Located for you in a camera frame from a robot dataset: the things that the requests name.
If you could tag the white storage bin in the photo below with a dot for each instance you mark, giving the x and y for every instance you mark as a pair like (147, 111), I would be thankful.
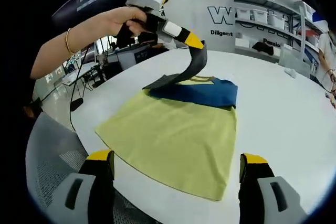
(261, 17)
(245, 15)
(276, 21)

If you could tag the grey mesh chair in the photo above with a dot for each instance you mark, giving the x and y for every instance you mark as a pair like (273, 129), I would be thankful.
(50, 150)

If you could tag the small white box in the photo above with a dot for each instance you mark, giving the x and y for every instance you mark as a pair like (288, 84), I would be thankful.
(242, 43)

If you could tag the person's left hand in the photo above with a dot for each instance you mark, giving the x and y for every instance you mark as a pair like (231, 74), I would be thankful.
(105, 24)

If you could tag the yellow blue grey garment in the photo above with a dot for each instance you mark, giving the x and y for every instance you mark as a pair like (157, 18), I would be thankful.
(170, 140)

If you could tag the black cloth on shelf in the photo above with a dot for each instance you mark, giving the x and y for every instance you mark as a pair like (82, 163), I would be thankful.
(263, 48)

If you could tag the black oval pad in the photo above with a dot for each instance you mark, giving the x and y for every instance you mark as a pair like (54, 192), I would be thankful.
(76, 104)

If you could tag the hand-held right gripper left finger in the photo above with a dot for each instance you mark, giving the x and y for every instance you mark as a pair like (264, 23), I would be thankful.
(78, 200)

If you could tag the small white cloth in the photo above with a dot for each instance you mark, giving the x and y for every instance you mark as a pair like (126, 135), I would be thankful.
(291, 73)

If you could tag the grey metal shelf rack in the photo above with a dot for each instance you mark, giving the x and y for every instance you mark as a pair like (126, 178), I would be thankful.
(302, 32)

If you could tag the translucent plastic box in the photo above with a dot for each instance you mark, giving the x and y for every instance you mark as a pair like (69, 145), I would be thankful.
(294, 58)

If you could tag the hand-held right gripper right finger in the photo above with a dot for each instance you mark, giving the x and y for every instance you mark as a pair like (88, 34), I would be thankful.
(270, 200)

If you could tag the white metal shelf rack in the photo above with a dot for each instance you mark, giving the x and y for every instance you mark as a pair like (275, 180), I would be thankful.
(313, 28)

